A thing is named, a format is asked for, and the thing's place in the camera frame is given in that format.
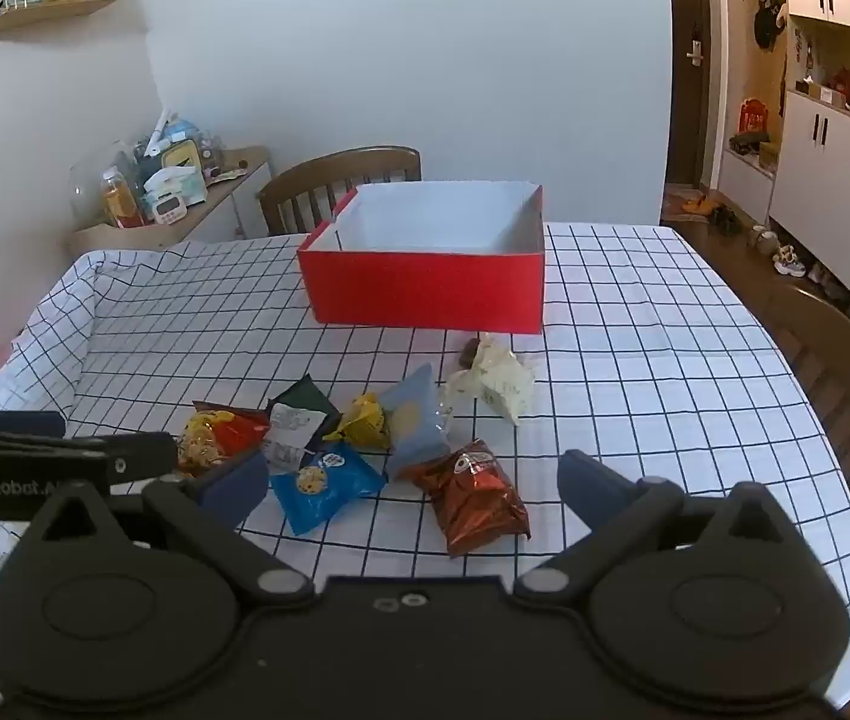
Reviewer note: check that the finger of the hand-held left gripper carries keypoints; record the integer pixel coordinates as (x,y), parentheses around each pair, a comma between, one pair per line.
(12,421)
(140,454)

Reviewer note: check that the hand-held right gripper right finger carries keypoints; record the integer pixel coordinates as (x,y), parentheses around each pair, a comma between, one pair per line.
(590,486)

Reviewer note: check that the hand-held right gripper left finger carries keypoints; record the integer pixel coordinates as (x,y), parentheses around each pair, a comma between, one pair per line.
(234,486)

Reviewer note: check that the red yellow snack packet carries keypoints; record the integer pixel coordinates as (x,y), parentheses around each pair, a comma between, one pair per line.
(234,431)

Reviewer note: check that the blue cookie packet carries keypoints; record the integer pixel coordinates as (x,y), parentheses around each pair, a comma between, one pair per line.
(320,487)

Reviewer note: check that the orange-brown chip bag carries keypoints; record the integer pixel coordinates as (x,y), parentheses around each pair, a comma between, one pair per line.
(477,502)

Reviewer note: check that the dark green white-label packet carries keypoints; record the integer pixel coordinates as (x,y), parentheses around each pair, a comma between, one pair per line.
(305,396)

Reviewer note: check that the cream white snack packet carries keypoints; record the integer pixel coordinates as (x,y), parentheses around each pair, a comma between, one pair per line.
(496,382)

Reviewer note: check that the light blue snack packet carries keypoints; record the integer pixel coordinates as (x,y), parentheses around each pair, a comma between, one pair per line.
(410,412)

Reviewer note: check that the red cardboard box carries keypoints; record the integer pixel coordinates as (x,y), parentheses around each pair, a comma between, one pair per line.
(425,292)

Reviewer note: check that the white checkered tablecloth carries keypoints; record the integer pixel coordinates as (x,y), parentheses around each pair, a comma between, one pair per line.
(657,390)

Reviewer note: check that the orange drink bottle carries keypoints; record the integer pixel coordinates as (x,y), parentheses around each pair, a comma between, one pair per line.
(121,202)

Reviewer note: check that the white kitchen timer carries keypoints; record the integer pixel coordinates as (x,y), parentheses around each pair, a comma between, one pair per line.
(168,208)

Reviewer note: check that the white green tissue pack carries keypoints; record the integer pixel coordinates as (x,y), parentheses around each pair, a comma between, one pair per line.
(174,184)

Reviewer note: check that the wooden side cabinet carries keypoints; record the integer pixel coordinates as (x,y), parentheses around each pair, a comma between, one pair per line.
(234,191)

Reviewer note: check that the wooden round-back chair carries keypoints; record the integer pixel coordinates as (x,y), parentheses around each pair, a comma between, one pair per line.
(845,367)

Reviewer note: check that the black shoes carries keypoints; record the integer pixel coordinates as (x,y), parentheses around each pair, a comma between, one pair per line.
(727,219)

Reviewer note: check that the white sneakers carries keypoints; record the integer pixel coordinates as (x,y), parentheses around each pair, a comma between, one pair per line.
(789,261)

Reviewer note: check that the yellow storage box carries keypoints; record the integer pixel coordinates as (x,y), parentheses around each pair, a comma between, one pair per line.
(181,156)

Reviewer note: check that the yellow slippers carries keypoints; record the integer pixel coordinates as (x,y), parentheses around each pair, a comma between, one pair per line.
(696,204)

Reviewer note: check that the wooden slat-back chair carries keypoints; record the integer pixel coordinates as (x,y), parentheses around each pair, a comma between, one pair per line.
(335,169)

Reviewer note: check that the white low shoe bench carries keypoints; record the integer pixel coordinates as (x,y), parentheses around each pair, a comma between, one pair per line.
(744,184)

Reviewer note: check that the red ornament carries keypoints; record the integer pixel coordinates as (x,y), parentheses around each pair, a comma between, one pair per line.
(754,118)

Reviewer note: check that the dark entrance door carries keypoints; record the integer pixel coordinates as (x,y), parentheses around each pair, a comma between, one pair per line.
(691,52)

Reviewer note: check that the black hanging bag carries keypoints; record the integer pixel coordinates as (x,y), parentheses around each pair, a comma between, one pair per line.
(768,21)

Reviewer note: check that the wooden wall shelf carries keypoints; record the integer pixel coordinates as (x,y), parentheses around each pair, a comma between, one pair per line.
(50,13)

